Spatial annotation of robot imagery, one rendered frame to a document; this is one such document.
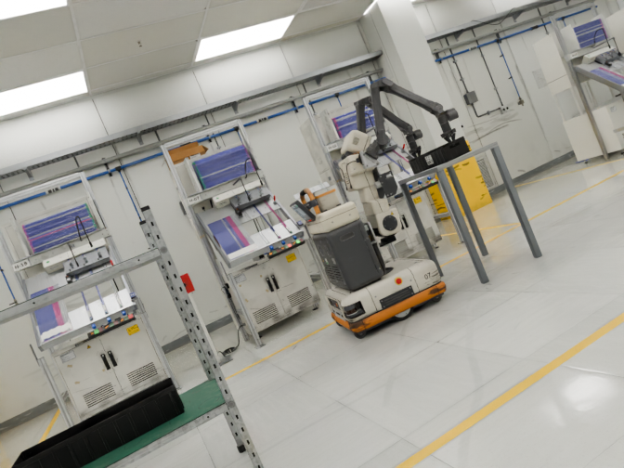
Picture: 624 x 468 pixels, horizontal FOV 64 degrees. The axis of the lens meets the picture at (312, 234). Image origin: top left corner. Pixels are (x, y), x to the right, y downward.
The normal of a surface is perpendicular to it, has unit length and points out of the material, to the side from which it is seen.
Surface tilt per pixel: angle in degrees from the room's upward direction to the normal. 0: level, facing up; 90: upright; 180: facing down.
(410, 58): 90
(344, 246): 90
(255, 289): 90
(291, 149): 90
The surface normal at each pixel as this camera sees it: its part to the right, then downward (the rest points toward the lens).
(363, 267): 0.18, -0.03
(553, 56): -0.86, 0.38
